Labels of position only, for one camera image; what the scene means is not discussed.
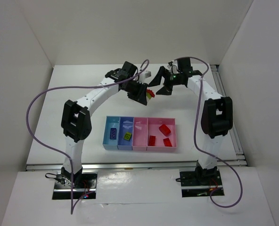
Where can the red curved lego brick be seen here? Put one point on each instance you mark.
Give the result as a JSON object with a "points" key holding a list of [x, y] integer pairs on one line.
{"points": [[167, 142]]}

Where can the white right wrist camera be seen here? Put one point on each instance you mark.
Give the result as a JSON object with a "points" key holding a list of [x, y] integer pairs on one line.
{"points": [[172, 67]]}

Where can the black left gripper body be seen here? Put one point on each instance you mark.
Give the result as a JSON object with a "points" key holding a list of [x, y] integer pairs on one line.
{"points": [[137, 91]]}

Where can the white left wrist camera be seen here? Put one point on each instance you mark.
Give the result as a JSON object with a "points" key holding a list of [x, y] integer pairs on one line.
{"points": [[144, 75]]}

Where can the wide pink container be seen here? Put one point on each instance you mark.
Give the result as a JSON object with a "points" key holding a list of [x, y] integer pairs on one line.
{"points": [[153, 129]]}

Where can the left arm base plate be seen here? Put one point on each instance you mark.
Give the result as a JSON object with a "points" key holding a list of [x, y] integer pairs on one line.
{"points": [[85, 187]]}

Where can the aluminium rail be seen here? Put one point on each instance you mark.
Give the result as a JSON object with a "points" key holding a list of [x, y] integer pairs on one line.
{"points": [[225, 123], [118, 166]]}

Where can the narrow pink container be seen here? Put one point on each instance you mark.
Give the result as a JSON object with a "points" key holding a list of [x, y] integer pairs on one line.
{"points": [[140, 134]]}

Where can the red rounded lego brick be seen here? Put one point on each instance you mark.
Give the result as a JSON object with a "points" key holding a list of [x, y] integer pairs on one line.
{"points": [[165, 130]]}

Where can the red rectangular lego brick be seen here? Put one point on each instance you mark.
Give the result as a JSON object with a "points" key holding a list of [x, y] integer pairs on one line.
{"points": [[152, 140]]}

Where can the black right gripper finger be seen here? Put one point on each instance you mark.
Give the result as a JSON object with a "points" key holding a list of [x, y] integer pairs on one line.
{"points": [[162, 73], [165, 90]]}

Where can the purple lego brick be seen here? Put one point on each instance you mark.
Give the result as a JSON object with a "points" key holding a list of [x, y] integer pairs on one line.
{"points": [[113, 134]]}

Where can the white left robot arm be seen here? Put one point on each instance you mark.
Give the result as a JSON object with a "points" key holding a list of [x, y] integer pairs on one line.
{"points": [[76, 117]]}

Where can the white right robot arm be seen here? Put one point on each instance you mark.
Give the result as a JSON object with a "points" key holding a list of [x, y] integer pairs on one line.
{"points": [[214, 113]]}

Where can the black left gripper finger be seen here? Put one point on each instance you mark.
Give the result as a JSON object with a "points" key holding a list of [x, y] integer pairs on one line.
{"points": [[142, 97], [133, 94]]}

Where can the lime green lego brick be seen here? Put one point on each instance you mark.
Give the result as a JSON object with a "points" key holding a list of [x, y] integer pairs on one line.
{"points": [[127, 136]]}

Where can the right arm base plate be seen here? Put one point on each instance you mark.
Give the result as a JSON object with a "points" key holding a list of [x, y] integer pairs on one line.
{"points": [[192, 187]]}

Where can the dark blue container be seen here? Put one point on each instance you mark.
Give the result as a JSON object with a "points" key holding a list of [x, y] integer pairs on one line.
{"points": [[126, 125]]}

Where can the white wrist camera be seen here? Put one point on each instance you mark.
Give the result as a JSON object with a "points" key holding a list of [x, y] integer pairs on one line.
{"points": [[172, 67], [144, 75]]}

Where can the red green white lego stack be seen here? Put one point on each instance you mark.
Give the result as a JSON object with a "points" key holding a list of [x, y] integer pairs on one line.
{"points": [[149, 95]]}

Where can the aluminium right rail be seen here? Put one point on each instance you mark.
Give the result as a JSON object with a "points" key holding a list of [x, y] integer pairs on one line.
{"points": [[225, 123]]}

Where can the light blue container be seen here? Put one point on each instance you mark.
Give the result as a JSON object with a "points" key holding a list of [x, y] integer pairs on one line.
{"points": [[111, 122]]}

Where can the aluminium front rail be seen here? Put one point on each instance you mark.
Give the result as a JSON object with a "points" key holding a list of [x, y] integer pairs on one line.
{"points": [[118, 166]]}

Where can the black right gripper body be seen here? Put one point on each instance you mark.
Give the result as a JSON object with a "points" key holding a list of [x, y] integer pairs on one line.
{"points": [[166, 79]]}

